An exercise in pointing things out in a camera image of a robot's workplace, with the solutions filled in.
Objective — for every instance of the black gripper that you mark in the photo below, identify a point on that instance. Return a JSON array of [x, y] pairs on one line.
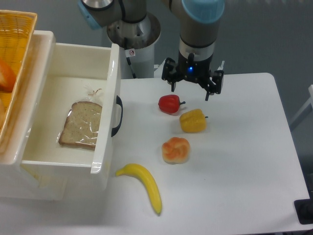
[[193, 71]]

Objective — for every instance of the yellow woven basket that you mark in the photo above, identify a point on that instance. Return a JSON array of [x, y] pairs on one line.
[[16, 31]]

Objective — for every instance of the yellow banana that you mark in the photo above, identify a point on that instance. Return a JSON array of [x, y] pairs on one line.
[[145, 177]]

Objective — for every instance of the bagged bread slice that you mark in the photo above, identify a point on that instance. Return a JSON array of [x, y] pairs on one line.
[[82, 123]]

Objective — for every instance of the white top drawer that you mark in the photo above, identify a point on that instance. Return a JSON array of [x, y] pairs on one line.
[[81, 79]]

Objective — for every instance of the orange bread roll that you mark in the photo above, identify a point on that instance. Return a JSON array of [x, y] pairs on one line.
[[176, 150]]

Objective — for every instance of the orange fruit in basket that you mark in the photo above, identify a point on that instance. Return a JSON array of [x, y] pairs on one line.
[[7, 77]]

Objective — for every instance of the yellow bell pepper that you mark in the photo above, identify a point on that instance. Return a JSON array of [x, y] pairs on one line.
[[193, 121]]

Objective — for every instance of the white frame at right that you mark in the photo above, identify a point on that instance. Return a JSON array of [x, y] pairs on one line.
[[303, 112]]

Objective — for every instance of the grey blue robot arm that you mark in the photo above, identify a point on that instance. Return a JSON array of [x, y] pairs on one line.
[[199, 20]]

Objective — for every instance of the red bell pepper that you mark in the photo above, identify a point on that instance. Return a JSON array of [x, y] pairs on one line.
[[170, 104]]

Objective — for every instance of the white drawer cabinet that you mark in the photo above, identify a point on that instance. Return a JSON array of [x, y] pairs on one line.
[[16, 180]]

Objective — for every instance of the black device at edge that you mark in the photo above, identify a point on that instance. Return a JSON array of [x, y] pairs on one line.
[[304, 210]]

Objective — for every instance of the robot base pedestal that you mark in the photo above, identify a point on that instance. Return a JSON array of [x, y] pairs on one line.
[[137, 44]]

